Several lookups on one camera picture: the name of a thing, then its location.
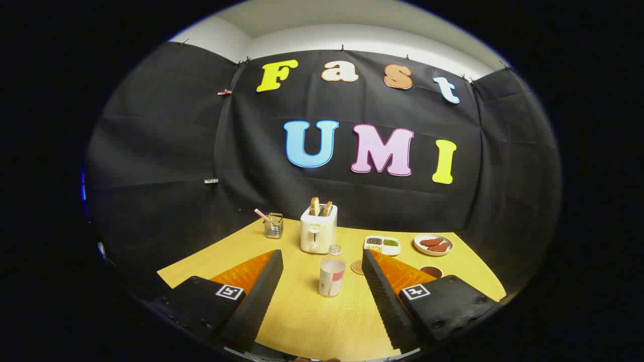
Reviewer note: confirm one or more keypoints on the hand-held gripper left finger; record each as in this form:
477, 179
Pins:
259, 301

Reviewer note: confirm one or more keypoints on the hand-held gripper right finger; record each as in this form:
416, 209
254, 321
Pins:
385, 301

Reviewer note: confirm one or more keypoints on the round cork coaster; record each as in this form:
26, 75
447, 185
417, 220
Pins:
357, 267

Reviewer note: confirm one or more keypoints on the clear juice bottle white label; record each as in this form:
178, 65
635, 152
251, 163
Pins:
332, 280

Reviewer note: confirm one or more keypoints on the white divided dish with beans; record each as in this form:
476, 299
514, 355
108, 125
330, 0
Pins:
382, 246

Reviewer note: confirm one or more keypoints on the wooden table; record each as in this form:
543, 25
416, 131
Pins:
312, 322

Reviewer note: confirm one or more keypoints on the white round plate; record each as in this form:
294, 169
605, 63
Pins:
420, 247

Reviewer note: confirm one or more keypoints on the red meat piece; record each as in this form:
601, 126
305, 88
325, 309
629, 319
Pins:
439, 247
431, 242

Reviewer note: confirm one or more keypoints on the pink stick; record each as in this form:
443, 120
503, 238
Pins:
261, 214

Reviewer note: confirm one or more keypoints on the white toaster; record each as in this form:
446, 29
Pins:
318, 234

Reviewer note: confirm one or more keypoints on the toast bread slice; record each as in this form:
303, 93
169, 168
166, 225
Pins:
327, 208
315, 206

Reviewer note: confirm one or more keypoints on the black backdrop cloth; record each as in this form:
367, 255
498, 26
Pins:
201, 151

